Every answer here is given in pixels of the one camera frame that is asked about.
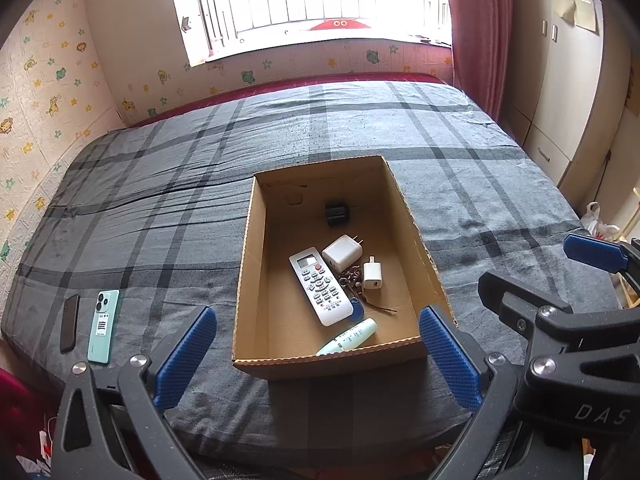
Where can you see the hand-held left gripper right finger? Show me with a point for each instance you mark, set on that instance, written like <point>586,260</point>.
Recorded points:
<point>450,355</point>

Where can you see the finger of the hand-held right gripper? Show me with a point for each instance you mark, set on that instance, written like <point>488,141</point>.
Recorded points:
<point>515,295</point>
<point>595,252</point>

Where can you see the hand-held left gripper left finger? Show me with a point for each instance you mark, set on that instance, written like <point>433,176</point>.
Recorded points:
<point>185,355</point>

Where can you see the cardboard box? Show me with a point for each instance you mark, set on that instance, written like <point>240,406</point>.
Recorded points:
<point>280,320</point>

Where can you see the mint green tube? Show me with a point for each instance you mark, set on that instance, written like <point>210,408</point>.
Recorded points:
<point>350,336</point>

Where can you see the small white charger with port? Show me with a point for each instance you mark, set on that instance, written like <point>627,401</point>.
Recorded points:
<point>372,275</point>

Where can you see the key bunch with blue tag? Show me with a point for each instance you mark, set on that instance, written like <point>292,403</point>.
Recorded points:
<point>350,276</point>

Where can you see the white remote control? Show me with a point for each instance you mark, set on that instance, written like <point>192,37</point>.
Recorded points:
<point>322,290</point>

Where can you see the white charger plug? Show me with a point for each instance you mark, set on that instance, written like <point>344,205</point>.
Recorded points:
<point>341,254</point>

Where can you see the white plastic bag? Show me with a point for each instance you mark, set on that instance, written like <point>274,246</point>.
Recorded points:
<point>595,220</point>

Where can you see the mint green smartphone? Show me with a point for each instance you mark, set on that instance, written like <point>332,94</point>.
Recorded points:
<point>104,330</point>

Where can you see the black smartphone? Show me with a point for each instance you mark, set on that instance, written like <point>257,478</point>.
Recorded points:
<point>70,322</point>

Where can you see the grey plaid bed sheet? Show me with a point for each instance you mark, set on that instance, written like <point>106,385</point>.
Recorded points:
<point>150,210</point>

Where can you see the beige wardrobe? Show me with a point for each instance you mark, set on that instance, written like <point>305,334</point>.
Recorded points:
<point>565,85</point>

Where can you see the dark red cloth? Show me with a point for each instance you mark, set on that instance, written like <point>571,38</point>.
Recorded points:
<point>15,410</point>

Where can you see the black cylinder with white end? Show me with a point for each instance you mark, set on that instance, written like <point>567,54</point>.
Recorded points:
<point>337,214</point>

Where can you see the beige paper sheet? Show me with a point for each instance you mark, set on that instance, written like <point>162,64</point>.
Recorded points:
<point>585,15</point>

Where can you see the pink curtain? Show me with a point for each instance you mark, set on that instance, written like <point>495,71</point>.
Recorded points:
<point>480,35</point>

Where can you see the red bed cover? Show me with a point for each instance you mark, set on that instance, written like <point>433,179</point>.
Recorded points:
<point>375,76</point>

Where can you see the red cushion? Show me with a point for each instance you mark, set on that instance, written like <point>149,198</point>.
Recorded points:
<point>337,25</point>

